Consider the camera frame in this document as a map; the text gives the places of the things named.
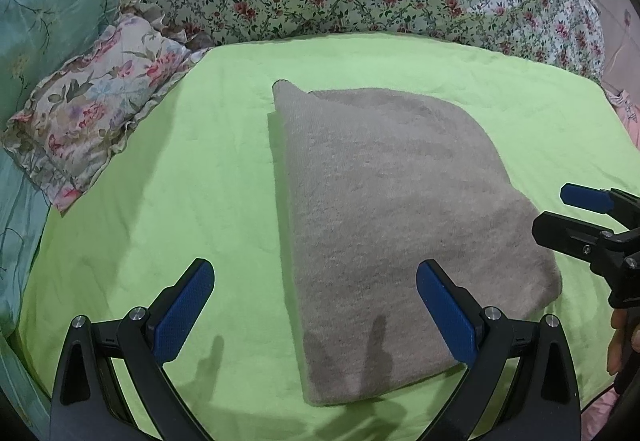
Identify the beige knit sweater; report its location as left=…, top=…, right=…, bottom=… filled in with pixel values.
left=272, top=80, right=562, bottom=405

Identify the right hand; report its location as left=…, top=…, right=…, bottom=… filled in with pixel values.
left=606, top=309, right=640, bottom=375

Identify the pink cloth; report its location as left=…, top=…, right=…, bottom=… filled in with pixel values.
left=602, top=80, right=640, bottom=148

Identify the green bed sheet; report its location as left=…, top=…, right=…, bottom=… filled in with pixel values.
left=14, top=34, right=639, bottom=440

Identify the pastel floral ruffled pillow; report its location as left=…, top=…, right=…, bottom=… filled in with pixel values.
left=1, top=13, right=210, bottom=212

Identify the teal floral blanket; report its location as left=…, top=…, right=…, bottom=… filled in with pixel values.
left=1, top=0, right=119, bottom=438

